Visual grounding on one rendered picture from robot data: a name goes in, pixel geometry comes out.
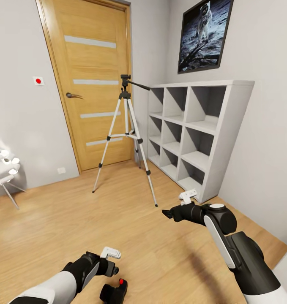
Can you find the camera tripod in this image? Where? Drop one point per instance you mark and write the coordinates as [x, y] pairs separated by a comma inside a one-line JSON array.
[[134, 133]]

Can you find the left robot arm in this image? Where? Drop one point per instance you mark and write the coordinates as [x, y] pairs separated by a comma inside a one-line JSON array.
[[65, 285]]

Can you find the digital camera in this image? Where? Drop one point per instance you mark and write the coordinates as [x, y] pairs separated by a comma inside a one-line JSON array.
[[112, 295]]

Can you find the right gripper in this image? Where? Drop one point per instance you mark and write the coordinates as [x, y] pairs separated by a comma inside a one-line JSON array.
[[181, 212]]

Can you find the bookcase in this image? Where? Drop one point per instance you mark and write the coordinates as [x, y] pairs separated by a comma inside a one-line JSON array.
[[164, 121]]

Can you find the painting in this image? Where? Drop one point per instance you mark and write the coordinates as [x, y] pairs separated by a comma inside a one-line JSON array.
[[203, 35]]

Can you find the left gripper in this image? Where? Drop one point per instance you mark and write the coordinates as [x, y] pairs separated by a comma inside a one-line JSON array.
[[108, 269]]

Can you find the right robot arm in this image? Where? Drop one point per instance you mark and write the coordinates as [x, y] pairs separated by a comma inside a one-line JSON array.
[[241, 254]]

